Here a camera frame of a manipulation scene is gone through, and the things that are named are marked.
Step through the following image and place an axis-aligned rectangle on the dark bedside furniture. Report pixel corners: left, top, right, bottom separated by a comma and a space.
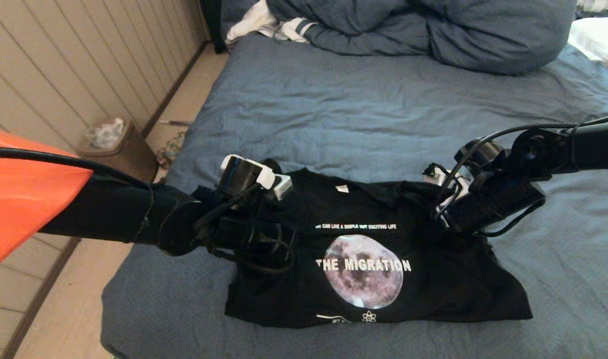
200, 0, 230, 53

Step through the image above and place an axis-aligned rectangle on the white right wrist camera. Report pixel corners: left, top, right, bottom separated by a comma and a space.
423, 163, 471, 220

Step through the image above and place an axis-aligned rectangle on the white left wrist camera on bracket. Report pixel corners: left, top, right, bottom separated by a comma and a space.
270, 174, 295, 201

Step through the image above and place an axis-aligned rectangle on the white pillow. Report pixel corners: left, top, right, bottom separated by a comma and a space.
568, 15, 608, 77

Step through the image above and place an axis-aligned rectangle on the crumpled plastic bin bag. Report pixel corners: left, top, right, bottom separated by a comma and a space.
85, 118, 126, 150

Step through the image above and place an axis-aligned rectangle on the patterned crumpled cloth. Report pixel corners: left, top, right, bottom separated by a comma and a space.
157, 132, 188, 169

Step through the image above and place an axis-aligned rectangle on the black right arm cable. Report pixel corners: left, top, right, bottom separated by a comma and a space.
424, 112, 608, 238

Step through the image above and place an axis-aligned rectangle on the brown trash bin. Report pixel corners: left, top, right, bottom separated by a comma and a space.
77, 118, 159, 184

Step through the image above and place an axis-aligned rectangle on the black moon print t-shirt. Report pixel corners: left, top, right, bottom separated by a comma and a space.
224, 167, 534, 329

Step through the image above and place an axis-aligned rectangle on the white striped garment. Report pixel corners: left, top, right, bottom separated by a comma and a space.
226, 0, 317, 43

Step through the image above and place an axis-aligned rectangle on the braided black left arm cable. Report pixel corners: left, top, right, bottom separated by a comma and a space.
0, 146, 155, 240

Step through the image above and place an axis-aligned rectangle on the blue crumpled duvet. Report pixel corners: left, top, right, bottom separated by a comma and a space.
222, 0, 579, 76

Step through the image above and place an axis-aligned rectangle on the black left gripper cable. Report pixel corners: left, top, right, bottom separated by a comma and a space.
207, 224, 297, 275

